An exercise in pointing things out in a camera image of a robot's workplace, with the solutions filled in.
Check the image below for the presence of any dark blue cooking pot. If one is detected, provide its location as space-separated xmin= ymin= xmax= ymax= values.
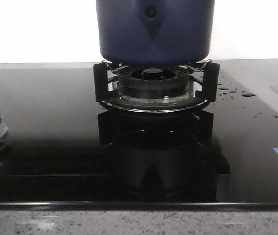
xmin=96 ymin=0 xmax=215 ymax=66

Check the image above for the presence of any black pot support grate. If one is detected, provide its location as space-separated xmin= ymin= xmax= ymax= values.
xmin=93 ymin=60 xmax=220 ymax=114

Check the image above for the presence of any black gas burner head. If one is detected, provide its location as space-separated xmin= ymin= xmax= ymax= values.
xmin=117 ymin=66 xmax=189 ymax=103

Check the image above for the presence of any black glass cooktop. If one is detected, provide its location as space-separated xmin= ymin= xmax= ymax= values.
xmin=0 ymin=68 xmax=278 ymax=211

